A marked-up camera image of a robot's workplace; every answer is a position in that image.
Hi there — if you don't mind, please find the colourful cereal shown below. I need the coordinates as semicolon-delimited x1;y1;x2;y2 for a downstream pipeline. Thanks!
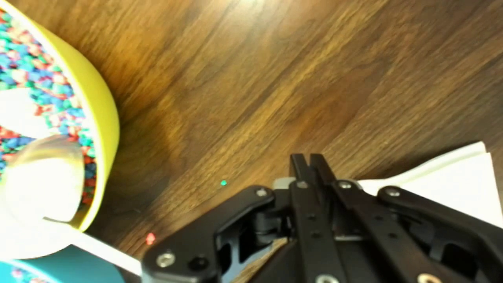
0;8;100;212

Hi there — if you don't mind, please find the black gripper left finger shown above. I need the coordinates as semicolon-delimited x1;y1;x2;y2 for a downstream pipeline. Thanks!
140;152;343;283

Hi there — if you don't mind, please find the yellow bowl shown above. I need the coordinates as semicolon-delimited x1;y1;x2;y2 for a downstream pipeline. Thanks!
0;0;122;236

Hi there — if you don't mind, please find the blue bowl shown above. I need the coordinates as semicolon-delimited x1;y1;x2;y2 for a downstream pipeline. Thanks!
0;243;129;283

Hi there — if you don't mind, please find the white paper napkin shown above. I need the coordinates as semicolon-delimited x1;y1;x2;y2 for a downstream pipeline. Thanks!
357;140;503;229

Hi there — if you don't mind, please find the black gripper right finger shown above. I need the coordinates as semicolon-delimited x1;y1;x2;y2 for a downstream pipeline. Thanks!
309;152;503;283

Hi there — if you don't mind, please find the metal ladle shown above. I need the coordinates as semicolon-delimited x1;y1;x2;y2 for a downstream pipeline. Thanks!
0;132;145;278

